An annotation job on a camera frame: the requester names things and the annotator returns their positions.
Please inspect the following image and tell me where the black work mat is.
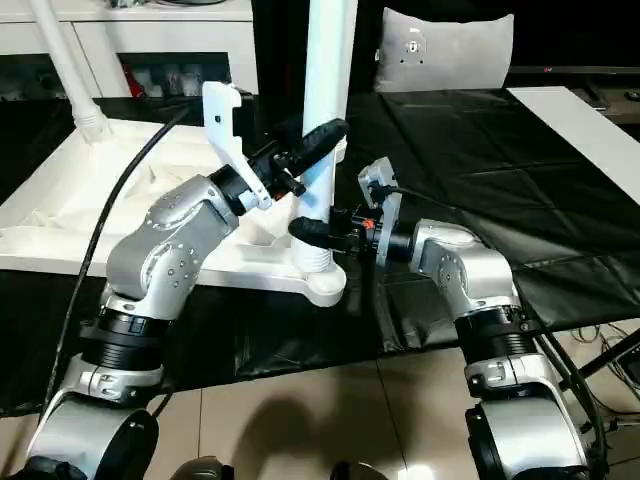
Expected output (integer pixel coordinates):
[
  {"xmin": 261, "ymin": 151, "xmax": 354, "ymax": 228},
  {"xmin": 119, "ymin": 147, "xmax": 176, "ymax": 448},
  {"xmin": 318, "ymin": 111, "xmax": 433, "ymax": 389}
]
[{"xmin": 0, "ymin": 89, "xmax": 640, "ymax": 416}]

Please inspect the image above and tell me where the black metal frame bar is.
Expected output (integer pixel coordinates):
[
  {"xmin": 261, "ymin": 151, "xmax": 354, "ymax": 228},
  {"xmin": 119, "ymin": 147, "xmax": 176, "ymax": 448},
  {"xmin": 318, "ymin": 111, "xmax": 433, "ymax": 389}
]
[{"xmin": 579, "ymin": 332, "xmax": 640, "ymax": 379}]

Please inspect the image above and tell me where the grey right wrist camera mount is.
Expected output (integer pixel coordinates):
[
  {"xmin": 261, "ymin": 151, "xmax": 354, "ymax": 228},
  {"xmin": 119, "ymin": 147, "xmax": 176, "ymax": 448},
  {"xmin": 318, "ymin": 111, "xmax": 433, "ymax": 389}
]
[{"xmin": 357, "ymin": 157, "xmax": 404, "ymax": 266}]

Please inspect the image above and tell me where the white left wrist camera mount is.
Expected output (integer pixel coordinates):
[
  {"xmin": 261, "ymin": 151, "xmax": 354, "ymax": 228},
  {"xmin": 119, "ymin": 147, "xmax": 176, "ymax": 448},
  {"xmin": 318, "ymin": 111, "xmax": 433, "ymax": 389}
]
[{"xmin": 201, "ymin": 80, "xmax": 274, "ymax": 211}]

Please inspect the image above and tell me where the black robot foot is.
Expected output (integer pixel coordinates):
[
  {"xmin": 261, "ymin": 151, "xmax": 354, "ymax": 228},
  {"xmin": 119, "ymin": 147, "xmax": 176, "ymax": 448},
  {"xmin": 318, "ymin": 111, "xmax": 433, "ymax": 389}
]
[
  {"xmin": 332, "ymin": 459, "xmax": 396, "ymax": 480},
  {"xmin": 172, "ymin": 454, "xmax": 234, "ymax": 480}
]

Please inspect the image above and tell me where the grey cushion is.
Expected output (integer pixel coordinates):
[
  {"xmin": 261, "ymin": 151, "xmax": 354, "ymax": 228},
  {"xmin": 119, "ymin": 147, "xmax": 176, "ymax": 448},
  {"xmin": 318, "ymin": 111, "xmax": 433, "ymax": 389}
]
[{"xmin": 374, "ymin": 7, "xmax": 515, "ymax": 94}]

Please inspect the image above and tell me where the white plastic table top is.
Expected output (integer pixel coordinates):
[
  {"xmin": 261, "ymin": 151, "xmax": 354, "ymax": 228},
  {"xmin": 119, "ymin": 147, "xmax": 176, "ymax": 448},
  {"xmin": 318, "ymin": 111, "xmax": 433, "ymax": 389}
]
[{"xmin": 0, "ymin": 119, "xmax": 347, "ymax": 309}]

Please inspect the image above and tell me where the white glass-door cabinet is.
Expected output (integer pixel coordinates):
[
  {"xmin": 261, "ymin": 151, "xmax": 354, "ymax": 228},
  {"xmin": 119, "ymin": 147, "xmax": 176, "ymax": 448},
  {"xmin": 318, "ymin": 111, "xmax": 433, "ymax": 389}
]
[{"xmin": 0, "ymin": 0, "xmax": 259, "ymax": 101}]

